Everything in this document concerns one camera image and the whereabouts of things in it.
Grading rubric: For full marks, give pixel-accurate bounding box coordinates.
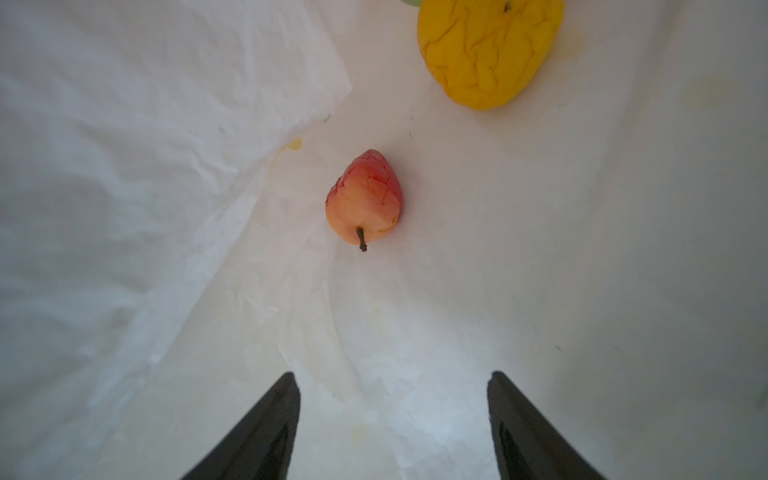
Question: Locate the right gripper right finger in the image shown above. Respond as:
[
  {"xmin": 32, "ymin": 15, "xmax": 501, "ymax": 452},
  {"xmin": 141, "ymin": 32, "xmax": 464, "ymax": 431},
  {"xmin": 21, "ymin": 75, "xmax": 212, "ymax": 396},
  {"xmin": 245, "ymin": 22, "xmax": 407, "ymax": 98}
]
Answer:
[{"xmin": 487, "ymin": 371, "xmax": 604, "ymax": 480}]

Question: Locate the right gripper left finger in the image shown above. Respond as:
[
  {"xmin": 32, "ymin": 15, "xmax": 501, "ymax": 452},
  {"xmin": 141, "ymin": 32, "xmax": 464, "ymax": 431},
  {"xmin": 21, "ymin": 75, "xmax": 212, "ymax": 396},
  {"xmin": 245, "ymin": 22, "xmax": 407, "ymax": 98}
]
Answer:
[{"xmin": 183, "ymin": 372, "xmax": 300, "ymax": 480}]

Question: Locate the white plastic bag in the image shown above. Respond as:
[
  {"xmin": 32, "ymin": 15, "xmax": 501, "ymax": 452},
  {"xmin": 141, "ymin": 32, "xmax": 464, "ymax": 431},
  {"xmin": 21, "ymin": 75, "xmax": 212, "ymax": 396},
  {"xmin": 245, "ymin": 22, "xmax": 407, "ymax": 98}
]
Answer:
[{"xmin": 1, "ymin": 1, "xmax": 767, "ymax": 479}]

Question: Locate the red orange fake pear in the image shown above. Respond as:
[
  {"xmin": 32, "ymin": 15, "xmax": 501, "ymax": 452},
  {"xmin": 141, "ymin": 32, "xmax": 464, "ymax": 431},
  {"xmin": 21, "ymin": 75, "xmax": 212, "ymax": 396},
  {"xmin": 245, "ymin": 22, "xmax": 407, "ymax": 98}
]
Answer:
[{"xmin": 325, "ymin": 149, "xmax": 403, "ymax": 252}]

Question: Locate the large yellow fake fruit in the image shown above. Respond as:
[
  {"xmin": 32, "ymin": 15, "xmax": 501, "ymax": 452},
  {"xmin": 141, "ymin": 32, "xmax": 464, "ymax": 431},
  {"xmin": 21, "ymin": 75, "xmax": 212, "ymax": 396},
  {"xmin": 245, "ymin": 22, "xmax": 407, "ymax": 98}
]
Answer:
[{"xmin": 417, "ymin": 0, "xmax": 565, "ymax": 111}]

